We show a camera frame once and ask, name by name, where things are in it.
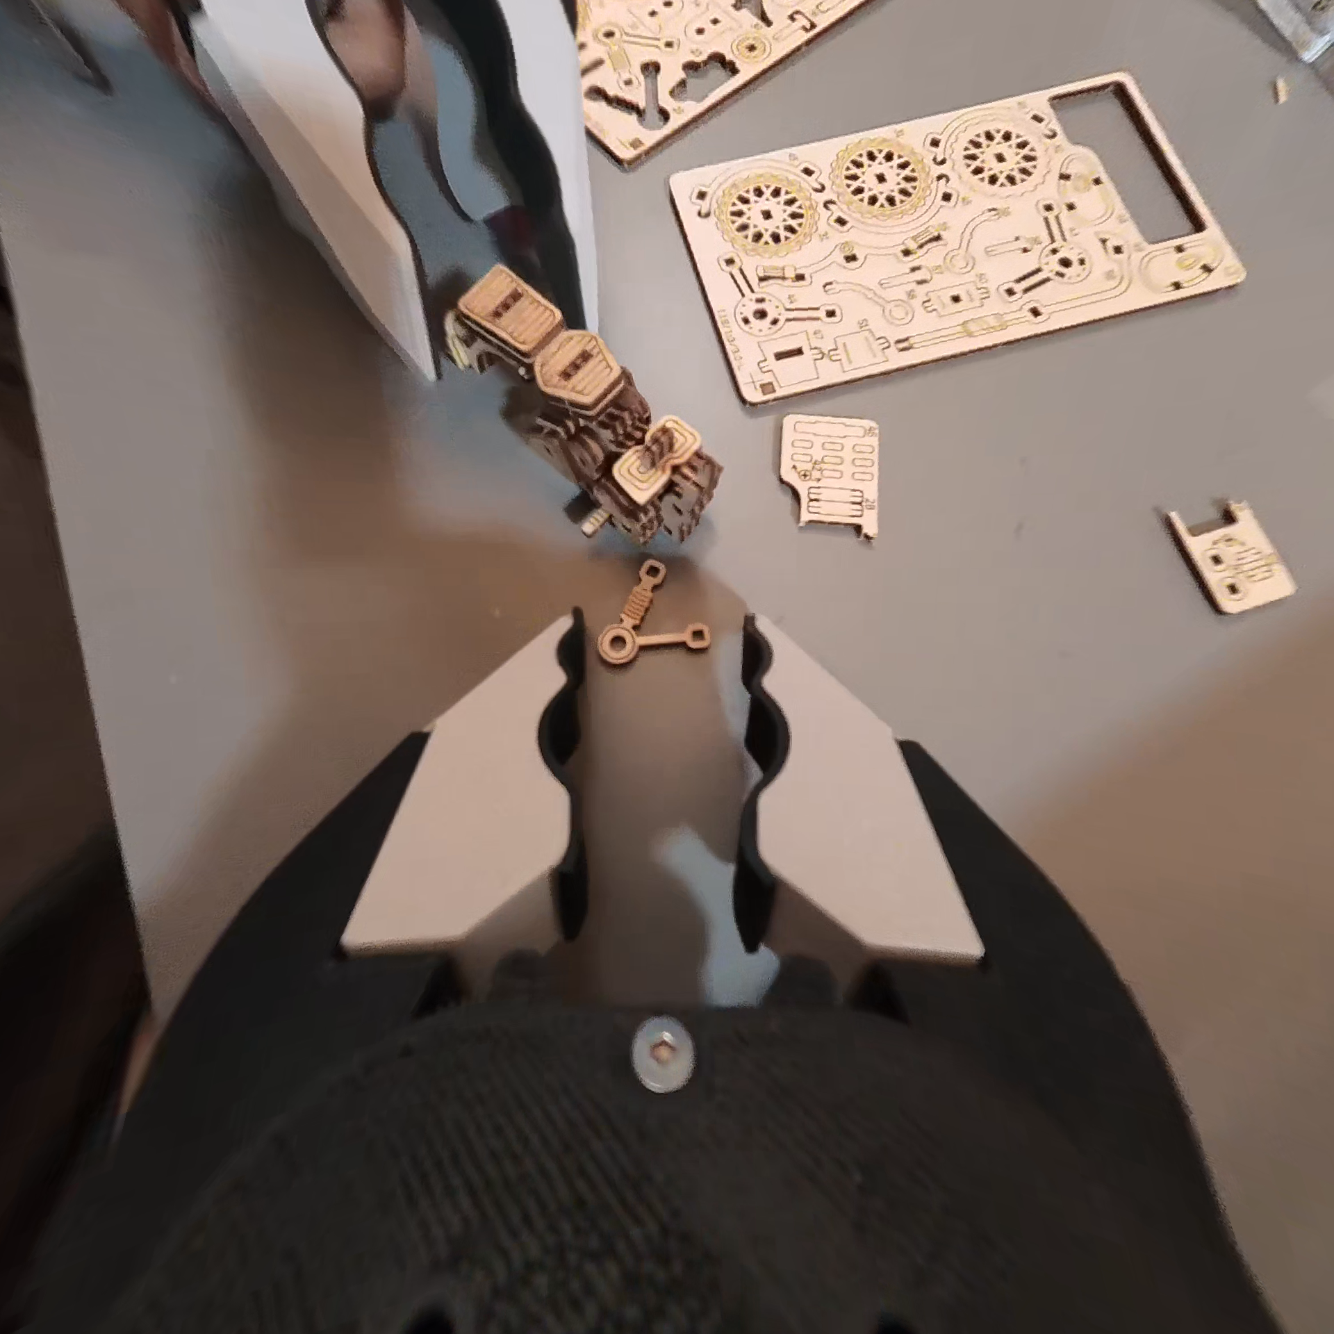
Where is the grey desk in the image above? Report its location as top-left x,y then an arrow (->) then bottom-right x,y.
0,0 -> 1334,1334

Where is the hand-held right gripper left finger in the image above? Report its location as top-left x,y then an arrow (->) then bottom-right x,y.
340,610 -> 595,960

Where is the small wooden sheet fragment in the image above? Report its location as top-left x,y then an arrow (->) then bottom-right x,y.
781,413 -> 883,544

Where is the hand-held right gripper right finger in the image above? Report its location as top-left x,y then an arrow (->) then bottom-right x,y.
730,614 -> 989,964

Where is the wooden parts sheet with wheels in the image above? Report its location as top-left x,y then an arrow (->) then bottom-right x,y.
670,71 -> 1249,408

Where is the clear plastic object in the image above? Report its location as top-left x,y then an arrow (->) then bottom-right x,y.
1256,0 -> 1334,67

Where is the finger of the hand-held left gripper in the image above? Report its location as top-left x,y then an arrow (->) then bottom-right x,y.
191,0 -> 442,382
489,0 -> 604,338

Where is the small wooden linkage piece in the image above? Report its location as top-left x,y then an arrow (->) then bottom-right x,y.
598,559 -> 713,668

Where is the assembled wooden puzzle model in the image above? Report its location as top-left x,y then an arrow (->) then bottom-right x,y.
447,266 -> 728,551

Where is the wooden parts sheet with cutouts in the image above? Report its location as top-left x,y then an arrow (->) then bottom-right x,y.
577,0 -> 869,166

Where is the notched wooden sheet fragment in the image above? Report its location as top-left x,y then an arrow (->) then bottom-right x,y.
1164,501 -> 1300,617

